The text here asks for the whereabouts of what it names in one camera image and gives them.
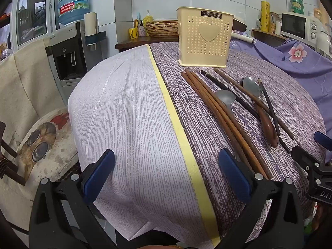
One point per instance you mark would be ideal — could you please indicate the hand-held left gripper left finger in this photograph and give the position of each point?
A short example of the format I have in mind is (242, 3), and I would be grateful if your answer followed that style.
(99, 171)

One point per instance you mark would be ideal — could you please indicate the yellow roll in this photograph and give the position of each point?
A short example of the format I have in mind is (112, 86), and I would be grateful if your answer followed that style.
(265, 15)

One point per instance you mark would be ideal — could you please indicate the woven pattern wash basin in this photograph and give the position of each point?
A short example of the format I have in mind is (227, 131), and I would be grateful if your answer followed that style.
(160, 28)

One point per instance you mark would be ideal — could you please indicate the black chopstick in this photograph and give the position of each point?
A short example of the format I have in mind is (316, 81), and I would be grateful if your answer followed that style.
(269, 103)
(211, 78)

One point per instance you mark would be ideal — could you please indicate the white kettle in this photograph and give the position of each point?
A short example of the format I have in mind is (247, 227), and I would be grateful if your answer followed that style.
(324, 41)

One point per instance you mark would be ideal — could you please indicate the small patterned pump bottle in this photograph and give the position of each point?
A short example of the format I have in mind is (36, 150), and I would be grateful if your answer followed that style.
(142, 31)

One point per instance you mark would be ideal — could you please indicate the brown wooden chopstick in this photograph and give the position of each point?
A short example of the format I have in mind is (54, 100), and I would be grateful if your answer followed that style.
(195, 83)
(220, 73)
(189, 83)
(200, 83)

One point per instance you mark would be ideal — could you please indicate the glass window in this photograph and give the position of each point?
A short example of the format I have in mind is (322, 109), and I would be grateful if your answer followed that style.
(28, 13)

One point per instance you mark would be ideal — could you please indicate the paper cup dispenser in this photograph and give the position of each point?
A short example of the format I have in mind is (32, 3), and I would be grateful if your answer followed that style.
(90, 26)

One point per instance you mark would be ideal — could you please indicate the stack of green bowls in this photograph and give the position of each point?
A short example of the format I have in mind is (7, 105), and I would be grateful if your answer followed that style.
(296, 4)

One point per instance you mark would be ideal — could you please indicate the dark wooden chair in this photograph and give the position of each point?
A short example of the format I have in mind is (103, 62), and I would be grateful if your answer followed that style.
(7, 171)

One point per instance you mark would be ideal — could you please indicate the beige cat print cloth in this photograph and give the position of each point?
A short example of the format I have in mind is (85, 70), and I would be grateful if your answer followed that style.
(26, 96)

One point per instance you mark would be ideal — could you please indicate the yellow soap bottle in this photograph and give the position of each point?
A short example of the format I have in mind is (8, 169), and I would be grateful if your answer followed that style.
(147, 19)

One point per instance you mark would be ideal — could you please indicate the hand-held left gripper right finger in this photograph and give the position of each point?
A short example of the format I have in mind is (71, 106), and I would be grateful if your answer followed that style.
(233, 173)

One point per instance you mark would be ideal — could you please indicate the brown and white rice cooker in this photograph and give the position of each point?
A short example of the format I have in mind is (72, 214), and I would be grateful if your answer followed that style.
(238, 26)

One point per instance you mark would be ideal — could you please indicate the purple floral sheet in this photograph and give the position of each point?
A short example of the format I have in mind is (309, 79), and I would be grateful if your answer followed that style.
(306, 64)

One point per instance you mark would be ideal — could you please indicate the yellow mug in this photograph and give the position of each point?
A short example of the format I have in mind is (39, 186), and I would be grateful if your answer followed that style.
(133, 33)

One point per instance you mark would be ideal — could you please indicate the blue water bottle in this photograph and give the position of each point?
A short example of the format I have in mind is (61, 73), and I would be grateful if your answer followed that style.
(74, 2)

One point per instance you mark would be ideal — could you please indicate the small clear bottle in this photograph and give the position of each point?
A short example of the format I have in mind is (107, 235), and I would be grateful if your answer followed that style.
(258, 23)

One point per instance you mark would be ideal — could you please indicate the white microwave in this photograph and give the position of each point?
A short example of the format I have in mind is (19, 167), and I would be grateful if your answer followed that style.
(293, 26)

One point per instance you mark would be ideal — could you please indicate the grey water dispenser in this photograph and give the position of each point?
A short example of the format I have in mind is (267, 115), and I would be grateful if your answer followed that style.
(70, 64)

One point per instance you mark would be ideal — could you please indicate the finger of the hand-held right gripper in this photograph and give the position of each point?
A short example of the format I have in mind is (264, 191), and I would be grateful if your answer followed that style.
(321, 138)
(303, 158)

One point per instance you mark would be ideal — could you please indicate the cream plastic utensil holder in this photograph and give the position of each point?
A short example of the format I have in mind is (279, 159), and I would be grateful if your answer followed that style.
(205, 46)

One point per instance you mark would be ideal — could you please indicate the brown wooden spoon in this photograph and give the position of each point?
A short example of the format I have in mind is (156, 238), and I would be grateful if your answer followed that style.
(269, 132)

